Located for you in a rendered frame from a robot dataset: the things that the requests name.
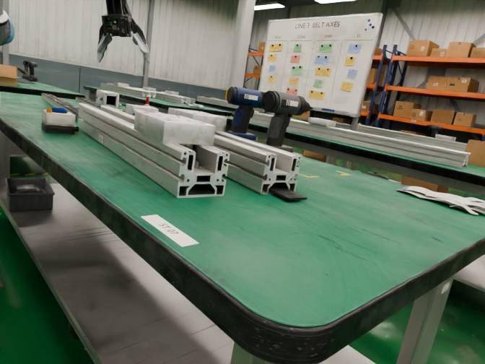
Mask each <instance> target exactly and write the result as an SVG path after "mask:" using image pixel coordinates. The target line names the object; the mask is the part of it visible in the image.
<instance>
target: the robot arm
mask: <svg viewBox="0 0 485 364"><path fill-rule="evenodd" d="M106 6H107V12H108V13H107V14H104V15H102V16H101V17H102V26H101V27H100V31H99V42H98V44H97V59H98V62H99V63H100V62H101V60H102V58H103V56H104V52H105V51H106V50H107V45H108V44H109V43H111V41H112V37H113V36H120V37H131V32H133V34H132V35H133V39H132V41H133V42H134V43H135V44H136V45H137V46H138V47H139V48H140V51H141V52H142V53H143V54H144V57H145V59H146V60H147V62H148V63H149V64H150V54H149V49H148V46H147V42H146V39H145V37H144V33H143V30H142V29H141V28H140V27H139V25H138V24H137V23H136V22H135V20H134V19H133V18H132V15H131V11H130V9H129V7H128V3H127V1H126V0H106ZM13 39H14V27H13V22H12V20H11V19H10V17H9V16H8V15H7V13H6V12H5V11H4V0H0V46H3V45H5V44H8V43H11V42H12V40H13Z"/></svg>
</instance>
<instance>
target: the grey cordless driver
mask: <svg viewBox="0 0 485 364"><path fill-rule="evenodd" d="M261 103H262V107H263V109H264V110H265V111H267V112H269V113H275V114H274V116H273V117H271V122H270V124H269V128H268V132H267V137H268V138H267V140H266V143H265V145H268V146H270V147H275V148H277V149H280V150H284V151H287V152H291V153H293V150H294V149H293V148H292V147H288V146H286V145H283V141H284V136H285V133H286V130H287V127H288V126H289V122H290V118H291V117H292V116H293V115H295V116H300V115H302V114H303V113H304V112H308V111H309V110H310V109H313V107H310V104H309V103H308V102H306V100H305V99H304V98H303V97H301V96H298V95H293V94H289V93H285V92H278V91H270V90H269V91H267V92H266V93H265V94H264V95H263V97H262V101H261ZM261 144H263V143H261Z"/></svg>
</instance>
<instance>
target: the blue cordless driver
mask: <svg viewBox="0 0 485 364"><path fill-rule="evenodd" d="M264 94H265V92H260V91H258V90H250V89H245V88H241V87H231V88H229V89H228V91H227V102H228V103H229V104H233V105H238V106H239V107H238V108H236V109H235V114H234V116H233V119H232V129H231V131H228V132H227V133H228V134H233V135H235V136H238V137H242V138H245V139H249V140H252V141H254V142H258V143H260V142H259V141H258V140H256V135H254V134H251V133H247V130H248V125H249V122H250V118H252V117H253V114H254V111H255V110H253V108H263V107H262V103H261V101H262V97H263V95H264Z"/></svg>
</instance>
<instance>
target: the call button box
mask: <svg viewBox="0 0 485 364"><path fill-rule="evenodd" d="M75 117H76V116H75V115H74V114H73V113H70V112H59V111H54V110H52V113H47V112H46V110H43V114H42V129H43V130H44V131H45V133H54V134H75V132H78V131H79V127H78V126H75Z"/></svg>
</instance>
